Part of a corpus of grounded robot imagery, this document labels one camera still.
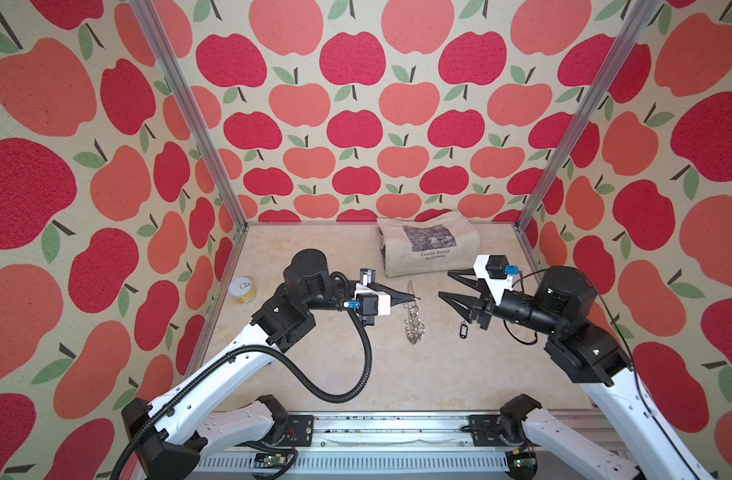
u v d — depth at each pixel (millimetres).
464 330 922
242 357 436
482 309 500
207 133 939
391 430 763
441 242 1044
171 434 379
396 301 522
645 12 689
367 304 424
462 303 520
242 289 952
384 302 436
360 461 783
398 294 545
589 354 425
